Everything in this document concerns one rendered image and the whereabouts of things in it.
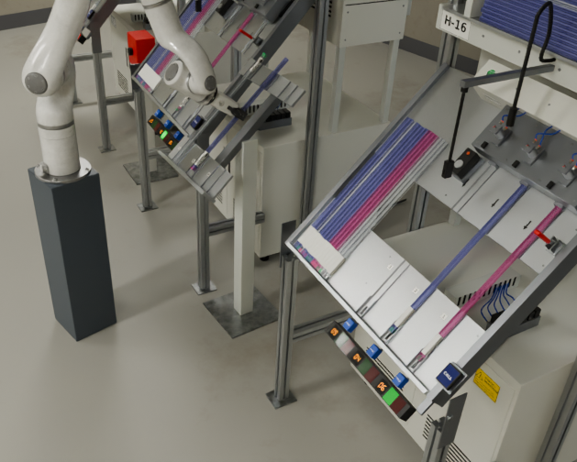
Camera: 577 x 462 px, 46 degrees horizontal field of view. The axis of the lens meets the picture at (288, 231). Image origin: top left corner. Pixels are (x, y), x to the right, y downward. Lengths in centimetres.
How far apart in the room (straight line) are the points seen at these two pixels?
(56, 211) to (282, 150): 96
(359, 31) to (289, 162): 60
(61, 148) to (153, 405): 96
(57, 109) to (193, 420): 115
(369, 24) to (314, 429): 158
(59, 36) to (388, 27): 134
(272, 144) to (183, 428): 118
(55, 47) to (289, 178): 117
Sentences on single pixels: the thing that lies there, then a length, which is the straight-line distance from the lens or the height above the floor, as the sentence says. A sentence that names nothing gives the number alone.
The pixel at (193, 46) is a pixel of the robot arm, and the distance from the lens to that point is 215.
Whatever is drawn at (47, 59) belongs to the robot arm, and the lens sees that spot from 226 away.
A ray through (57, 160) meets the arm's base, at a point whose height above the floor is 77.
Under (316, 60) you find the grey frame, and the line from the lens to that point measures 272.
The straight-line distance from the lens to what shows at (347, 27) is 280.
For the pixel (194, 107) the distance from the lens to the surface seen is 275.
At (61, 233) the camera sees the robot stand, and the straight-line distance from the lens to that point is 252.
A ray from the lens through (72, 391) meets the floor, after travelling 264.
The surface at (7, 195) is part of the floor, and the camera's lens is 383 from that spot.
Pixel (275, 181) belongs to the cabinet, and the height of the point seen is 45.
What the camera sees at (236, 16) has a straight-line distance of 289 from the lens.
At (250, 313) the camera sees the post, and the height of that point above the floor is 1.
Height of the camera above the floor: 190
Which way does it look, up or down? 34 degrees down
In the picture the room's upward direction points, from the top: 4 degrees clockwise
